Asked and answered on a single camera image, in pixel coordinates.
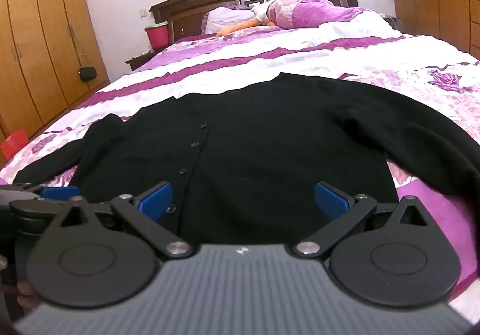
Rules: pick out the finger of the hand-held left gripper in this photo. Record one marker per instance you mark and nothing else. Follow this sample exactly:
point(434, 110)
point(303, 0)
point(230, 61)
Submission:
point(60, 193)

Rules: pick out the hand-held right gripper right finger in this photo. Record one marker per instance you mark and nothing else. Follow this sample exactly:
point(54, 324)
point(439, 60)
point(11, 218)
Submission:
point(332, 201)

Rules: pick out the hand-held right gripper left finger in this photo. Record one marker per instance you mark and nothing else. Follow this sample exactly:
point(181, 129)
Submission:
point(155, 199)

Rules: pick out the black button cardigan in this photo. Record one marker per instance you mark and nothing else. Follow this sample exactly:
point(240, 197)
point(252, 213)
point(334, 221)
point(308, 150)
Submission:
point(262, 132)

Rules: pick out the small black bag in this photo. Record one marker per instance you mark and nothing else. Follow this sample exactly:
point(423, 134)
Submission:
point(87, 74)

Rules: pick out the dark wooden nightstand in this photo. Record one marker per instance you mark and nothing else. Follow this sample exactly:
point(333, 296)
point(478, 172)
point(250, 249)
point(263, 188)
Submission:
point(138, 61)

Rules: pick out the purple floral bedspread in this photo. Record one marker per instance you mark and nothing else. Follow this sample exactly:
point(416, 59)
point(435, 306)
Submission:
point(300, 57)

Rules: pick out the wooden wardrobe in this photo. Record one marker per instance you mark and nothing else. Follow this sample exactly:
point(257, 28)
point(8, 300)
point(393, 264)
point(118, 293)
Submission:
point(37, 38)

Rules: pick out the pink bucket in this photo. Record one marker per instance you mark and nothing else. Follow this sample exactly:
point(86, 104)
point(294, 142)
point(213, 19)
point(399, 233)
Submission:
point(156, 36)

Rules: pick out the folded purple quilt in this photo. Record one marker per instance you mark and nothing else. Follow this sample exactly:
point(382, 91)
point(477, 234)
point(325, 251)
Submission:
point(318, 12)

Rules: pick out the white orange plush duck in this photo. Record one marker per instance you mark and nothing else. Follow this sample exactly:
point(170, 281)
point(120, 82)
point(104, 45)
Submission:
point(240, 27)

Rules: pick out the lavender pillow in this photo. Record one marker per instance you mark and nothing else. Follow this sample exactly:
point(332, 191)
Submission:
point(228, 17)

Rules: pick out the wooden side cabinet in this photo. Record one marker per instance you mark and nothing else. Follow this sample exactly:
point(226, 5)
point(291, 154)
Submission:
point(442, 15)

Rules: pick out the white wall switch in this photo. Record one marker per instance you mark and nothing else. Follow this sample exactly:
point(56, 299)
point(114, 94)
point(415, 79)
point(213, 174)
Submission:
point(143, 12)

